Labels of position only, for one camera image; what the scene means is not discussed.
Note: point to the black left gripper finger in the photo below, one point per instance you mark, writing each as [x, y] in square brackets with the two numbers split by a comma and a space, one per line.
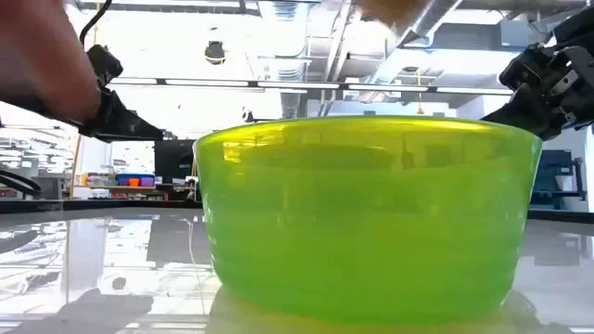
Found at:
[116, 120]

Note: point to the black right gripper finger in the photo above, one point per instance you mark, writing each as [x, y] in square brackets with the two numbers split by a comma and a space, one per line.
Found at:
[529, 113]

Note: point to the person's forearm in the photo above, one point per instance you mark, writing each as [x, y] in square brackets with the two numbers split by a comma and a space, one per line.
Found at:
[42, 55]

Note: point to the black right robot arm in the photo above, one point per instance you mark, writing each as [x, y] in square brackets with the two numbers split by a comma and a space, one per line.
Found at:
[575, 25]

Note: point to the yellow vertical pole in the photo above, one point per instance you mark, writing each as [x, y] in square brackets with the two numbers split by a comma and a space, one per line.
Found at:
[74, 167]

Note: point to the blue equipment cart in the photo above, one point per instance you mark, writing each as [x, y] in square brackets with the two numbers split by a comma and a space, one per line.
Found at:
[554, 178]

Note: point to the black ceiling dome fixture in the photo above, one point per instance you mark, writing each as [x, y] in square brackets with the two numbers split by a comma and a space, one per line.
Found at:
[215, 52]

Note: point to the person's hand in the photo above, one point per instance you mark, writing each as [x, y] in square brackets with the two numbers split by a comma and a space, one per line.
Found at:
[392, 10]

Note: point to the long ceiling light strip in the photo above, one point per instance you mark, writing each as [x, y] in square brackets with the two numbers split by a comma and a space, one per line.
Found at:
[297, 85]

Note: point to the translucent green plastic bowl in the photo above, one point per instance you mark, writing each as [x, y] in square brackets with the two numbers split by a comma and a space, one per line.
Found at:
[366, 232]

